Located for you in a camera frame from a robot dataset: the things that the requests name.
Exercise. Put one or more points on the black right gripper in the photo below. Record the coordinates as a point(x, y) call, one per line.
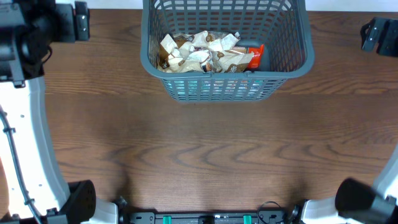
point(372, 32)

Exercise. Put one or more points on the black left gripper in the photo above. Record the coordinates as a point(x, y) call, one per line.
point(63, 19)

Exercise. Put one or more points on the orange noodle pack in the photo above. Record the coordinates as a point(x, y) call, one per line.
point(256, 59)

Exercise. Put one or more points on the beige mushroom pouch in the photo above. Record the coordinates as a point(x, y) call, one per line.
point(230, 61)
point(178, 54)
point(210, 40)

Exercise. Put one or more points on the blue white snack bag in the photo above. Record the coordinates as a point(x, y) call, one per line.
point(214, 86)

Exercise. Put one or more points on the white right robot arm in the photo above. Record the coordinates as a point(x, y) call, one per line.
point(356, 202)

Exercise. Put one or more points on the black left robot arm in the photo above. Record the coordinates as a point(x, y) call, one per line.
point(38, 193)

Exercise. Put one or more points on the grey plastic basket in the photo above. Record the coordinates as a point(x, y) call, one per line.
point(282, 28)

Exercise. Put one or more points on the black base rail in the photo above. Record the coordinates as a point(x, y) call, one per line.
point(267, 216)

